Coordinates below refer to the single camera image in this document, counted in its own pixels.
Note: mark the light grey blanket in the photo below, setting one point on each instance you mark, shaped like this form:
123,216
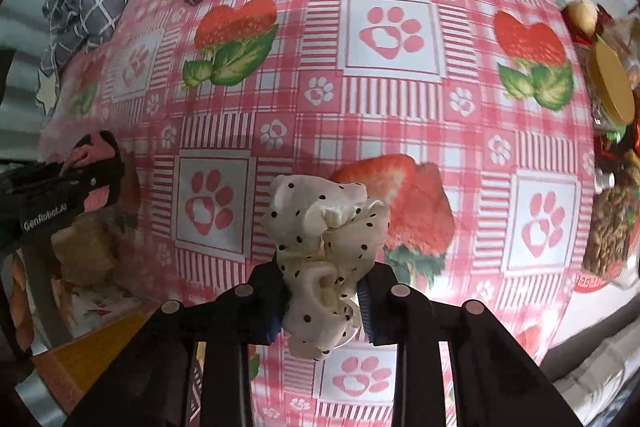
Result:
600,372

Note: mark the small white bottle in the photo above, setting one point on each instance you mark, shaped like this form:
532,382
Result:
605,180

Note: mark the white printed cloth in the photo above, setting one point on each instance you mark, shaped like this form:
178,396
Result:
105,307

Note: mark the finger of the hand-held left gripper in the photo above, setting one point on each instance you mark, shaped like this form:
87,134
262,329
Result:
115,177

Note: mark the bag of nuts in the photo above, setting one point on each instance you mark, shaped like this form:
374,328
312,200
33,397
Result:
610,227

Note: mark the beige round bun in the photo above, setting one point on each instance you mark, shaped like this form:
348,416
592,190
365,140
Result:
581,14

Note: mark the glass jar with wooden lid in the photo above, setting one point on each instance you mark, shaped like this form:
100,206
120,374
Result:
610,82

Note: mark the beige soft toy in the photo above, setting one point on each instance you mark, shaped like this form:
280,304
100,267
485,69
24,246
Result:
80,247

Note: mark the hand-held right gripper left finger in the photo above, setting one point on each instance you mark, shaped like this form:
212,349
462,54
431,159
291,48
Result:
260,307

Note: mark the white polka dot scrunchie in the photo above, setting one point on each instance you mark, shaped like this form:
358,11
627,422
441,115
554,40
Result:
325,227

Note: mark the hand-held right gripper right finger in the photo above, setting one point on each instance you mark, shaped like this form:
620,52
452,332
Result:
380,307

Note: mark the pink strawberry print tablecloth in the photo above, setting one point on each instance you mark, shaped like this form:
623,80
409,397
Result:
400,107

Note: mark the yellow cardboard box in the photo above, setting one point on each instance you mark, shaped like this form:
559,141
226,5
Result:
85,357

